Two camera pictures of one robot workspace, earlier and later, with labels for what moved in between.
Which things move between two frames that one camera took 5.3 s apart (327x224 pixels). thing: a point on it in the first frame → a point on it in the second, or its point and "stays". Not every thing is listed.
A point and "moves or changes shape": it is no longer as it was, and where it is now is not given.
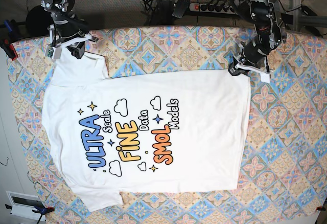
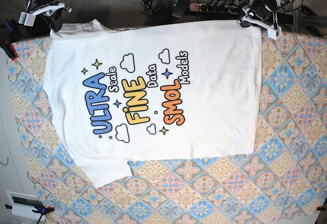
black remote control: (182, 2) stays
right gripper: (254, 53) → (262, 6)
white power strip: (212, 8) stays
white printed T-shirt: (164, 132) moves or changes shape
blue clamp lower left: (41, 209) stays
